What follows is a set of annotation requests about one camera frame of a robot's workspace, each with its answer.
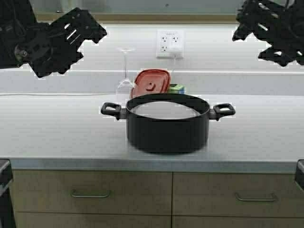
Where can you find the left wooden drawer front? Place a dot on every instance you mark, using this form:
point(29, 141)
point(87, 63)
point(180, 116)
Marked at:
point(132, 193)

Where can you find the red plastic container lid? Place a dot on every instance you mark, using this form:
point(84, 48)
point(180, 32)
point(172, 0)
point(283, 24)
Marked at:
point(151, 81)

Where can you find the green and blue box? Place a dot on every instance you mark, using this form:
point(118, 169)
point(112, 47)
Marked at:
point(176, 89)

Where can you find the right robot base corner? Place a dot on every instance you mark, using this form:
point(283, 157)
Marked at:
point(299, 174)

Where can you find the right wooden drawer front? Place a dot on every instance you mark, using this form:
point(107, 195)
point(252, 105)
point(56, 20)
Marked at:
point(212, 194)

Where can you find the upside-down clear wine glass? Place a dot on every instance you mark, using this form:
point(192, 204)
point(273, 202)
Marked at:
point(126, 85)

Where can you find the drawer metal handle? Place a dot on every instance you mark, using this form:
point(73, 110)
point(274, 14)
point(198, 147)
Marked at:
point(271, 198)
point(76, 194)

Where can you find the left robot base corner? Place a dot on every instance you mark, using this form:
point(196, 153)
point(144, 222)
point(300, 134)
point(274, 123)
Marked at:
point(6, 176)

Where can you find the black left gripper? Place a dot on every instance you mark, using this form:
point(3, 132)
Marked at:
point(34, 43)

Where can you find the right lower cabinet door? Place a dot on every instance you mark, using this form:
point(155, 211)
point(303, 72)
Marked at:
point(230, 222)

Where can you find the right drawer metal handle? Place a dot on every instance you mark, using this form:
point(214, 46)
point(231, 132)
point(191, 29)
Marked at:
point(271, 198)

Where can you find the black two-handled cooking pot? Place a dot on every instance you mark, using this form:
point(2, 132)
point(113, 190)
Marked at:
point(167, 122)

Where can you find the cabinet door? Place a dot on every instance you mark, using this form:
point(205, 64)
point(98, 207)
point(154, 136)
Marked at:
point(60, 220)
point(230, 222)

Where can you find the white wall outlet plate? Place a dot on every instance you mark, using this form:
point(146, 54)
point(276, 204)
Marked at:
point(170, 44)

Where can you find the left lower cabinet door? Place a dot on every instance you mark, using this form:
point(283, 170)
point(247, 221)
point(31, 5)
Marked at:
point(60, 220)

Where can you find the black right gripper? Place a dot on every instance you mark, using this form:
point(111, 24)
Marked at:
point(282, 20)

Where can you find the wooden drawer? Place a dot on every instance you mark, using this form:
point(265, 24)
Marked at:
point(132, 193)
point(212, 194)

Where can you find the left drawer metal handle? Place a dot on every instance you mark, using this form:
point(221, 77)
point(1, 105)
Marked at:
point(76, 194)

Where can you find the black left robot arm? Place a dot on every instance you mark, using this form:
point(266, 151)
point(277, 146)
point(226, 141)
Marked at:
point(22, 11)

